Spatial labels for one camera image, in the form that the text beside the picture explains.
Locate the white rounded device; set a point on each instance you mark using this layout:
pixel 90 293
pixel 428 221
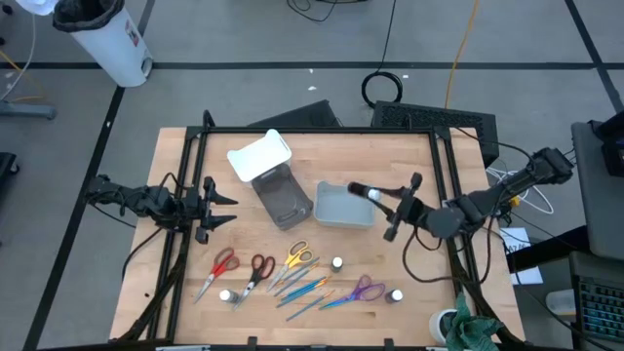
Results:
pixel 560 302

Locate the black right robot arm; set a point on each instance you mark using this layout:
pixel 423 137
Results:
pixel 507 187

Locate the teal paintbrush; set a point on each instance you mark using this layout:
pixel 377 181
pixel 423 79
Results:
pixel 296 281
pixel 310 306
pixel 303 288
pixel 300 270
pixel 302 293

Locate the grey desk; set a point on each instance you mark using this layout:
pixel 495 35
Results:
pixel 599 214

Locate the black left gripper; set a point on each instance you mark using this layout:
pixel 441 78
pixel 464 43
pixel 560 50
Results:
pixel 205 214

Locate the white plastic bin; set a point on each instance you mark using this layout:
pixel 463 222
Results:
pixel 258 156

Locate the black aluminium table frame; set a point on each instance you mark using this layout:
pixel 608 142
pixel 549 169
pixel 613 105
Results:
pixel 317 130

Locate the black desk device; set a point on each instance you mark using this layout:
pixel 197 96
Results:
pixel 614 146

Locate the white trash can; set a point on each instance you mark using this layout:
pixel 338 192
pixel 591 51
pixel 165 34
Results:
pixel 117 53

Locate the smoky transparent plastic bin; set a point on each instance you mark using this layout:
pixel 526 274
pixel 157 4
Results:
pixel 283 200

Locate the black white-capped paint bottle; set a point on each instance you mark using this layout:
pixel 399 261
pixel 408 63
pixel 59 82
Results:
pixel 394 295
pixel 226 295
pixel 358 189
pixel 337 264

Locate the grey plastic bin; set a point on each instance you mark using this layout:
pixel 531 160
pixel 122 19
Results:
pixel 341 207

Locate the black flat case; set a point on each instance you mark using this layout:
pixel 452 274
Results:
pixel 302 117

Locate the black trash bag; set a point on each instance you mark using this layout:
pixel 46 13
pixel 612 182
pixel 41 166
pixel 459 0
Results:
pixel 88 14

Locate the grey metal foot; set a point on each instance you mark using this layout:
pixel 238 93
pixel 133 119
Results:
pixel 29 110

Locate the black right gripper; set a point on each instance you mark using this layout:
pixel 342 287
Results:
pixel 412 212

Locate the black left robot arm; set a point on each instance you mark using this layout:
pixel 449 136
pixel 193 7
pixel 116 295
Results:
pixel 146 202

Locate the black chair base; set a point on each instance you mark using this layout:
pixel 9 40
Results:
pixel 6 168

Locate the white paper sheet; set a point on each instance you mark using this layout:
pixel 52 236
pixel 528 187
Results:
pixel 517 239

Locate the white plastic object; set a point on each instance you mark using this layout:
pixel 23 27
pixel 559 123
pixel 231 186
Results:
pixel 39 6

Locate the yellow connector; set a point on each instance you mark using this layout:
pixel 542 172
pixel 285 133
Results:
pixel 514 201

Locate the green cloth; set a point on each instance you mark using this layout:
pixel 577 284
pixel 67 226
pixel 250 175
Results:
pixel 470 326

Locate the black mesh computer tower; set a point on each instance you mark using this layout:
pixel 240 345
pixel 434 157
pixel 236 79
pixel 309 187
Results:
pixel 439 119

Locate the black backlit keyboard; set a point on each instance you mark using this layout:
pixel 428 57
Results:
pixel 602 307

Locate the black and red scissors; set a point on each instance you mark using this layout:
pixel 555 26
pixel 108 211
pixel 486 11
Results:
pixel 257 275

